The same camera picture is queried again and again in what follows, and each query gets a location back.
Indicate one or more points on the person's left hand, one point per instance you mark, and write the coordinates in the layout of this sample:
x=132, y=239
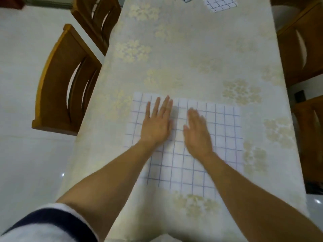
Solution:
x=156, y=126

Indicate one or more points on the person's left forearm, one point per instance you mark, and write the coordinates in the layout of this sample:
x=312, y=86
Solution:
x=108, y=183

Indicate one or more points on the dark red wooden cabinet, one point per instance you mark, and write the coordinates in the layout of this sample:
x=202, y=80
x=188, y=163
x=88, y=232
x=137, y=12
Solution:
x=10, y=2

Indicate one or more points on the person's right hand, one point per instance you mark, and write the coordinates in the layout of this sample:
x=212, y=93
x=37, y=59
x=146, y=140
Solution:
x=198, y=138

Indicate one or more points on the table with cream floral tablecloth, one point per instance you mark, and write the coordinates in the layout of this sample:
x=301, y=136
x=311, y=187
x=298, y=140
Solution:
x=202, y=47

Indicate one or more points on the glass sliding door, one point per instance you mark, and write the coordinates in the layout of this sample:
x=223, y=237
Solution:
x=48, y=2

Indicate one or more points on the small black box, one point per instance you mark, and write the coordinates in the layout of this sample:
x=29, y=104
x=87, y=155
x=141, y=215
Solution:
x=299, y=96

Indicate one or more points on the person's right forearm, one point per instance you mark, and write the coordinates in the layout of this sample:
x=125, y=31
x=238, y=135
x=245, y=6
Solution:
x=257, y=199

